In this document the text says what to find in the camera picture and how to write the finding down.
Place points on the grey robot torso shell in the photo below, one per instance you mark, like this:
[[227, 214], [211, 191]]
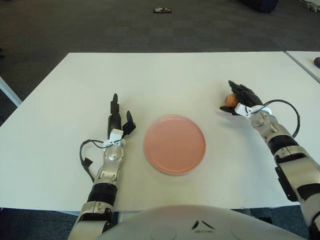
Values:
[[200, 225]]

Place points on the grey handheld controller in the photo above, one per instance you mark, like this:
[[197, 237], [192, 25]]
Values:
[[317, 61]]

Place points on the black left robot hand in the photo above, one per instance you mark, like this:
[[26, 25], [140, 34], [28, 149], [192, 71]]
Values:
[[113, 122]]

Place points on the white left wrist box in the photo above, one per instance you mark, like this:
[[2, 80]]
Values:
[[115, 135]]

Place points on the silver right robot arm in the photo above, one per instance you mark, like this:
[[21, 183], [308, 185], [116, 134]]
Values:
[[287, 147]]

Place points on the dark bulky floor object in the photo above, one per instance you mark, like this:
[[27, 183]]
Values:
[[262, 5]]

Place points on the yellow-red apple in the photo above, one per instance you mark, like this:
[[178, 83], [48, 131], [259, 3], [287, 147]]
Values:
[[231, 100]]

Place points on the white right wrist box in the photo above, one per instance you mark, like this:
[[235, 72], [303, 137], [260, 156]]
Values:
[[242, 110]]

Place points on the round pink plate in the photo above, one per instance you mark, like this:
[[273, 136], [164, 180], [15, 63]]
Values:
[[174, 144]]

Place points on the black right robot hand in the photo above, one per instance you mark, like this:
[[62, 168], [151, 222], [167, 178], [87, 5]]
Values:
[[248, 96]]

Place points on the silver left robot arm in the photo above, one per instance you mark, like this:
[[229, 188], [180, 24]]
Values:
[[112, 157]]

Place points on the small dark flat floor object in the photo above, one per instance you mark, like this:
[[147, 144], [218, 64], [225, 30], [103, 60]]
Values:
[[162, 10]]

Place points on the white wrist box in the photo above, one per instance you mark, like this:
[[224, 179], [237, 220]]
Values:
[[115, 135], [242, 110]]

